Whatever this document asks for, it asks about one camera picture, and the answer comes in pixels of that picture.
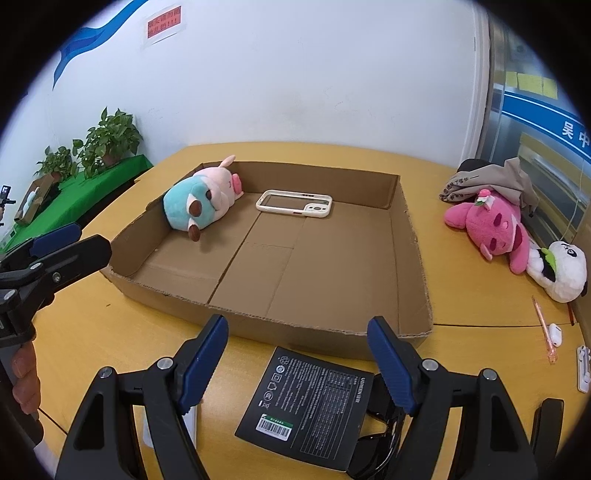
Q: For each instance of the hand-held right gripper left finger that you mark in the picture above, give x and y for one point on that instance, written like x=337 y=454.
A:
x=203 y=364

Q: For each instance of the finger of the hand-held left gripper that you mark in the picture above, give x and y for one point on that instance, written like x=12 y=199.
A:
x=78 y=258
x=55 y=237

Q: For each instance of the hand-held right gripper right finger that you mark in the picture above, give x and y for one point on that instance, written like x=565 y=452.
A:
x=392 y=364

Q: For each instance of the small white packet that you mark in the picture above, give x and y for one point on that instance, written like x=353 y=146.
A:
x=193 y=422

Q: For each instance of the black sunglasses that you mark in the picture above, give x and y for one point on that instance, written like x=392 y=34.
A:
x=374 y=450

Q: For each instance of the black printed box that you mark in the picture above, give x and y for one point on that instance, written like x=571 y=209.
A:
x=300 y=406

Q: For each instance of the brown cardboard box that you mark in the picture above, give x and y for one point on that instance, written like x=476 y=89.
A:
x=323 y=277

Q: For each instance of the person's left hand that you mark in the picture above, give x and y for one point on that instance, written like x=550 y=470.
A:
x=27 y=378

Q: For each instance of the small brown carton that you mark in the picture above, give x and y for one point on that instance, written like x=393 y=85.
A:
x=34 y=203

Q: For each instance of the green table cloth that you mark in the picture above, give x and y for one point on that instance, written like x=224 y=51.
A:
x=92 y=194

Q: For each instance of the black device on stand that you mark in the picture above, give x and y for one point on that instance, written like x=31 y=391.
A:
x=8 y=194

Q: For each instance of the small potted green plant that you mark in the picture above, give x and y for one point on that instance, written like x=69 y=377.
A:
x=57 y=161

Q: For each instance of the large potted green plant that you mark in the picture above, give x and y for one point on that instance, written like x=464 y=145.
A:
x=111 y=138

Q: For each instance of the teal and pink plush toy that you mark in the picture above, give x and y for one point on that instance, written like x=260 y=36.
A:
x=194 y=203

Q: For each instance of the pink pen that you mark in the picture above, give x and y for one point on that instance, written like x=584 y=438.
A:
x=545 y=330

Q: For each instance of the white earbud case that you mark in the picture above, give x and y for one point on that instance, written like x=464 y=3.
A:
x=555 y=334

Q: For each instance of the cream phone case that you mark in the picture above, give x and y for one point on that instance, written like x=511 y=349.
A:
x=319 y=212

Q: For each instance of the red pen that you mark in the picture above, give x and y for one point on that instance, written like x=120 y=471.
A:
x=571 y=314

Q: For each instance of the white flat gadget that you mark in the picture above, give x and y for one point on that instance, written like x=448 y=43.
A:
x=582 y=369

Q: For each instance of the white panda plush toy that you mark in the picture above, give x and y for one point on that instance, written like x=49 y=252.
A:
x=565 y=277

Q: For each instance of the beige cloth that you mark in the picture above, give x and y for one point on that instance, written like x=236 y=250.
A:
x=512 y=180

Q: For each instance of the blue window sign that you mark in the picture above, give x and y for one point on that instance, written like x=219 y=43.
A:
x=545 y=115

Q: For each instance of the yellow sticky notes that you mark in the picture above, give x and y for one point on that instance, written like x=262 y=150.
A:
x=531 y=84

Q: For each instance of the blue wall decal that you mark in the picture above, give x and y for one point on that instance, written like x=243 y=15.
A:
x=78 y=46

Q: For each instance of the red wall sign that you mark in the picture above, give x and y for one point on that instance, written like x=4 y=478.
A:
x=164 y=24

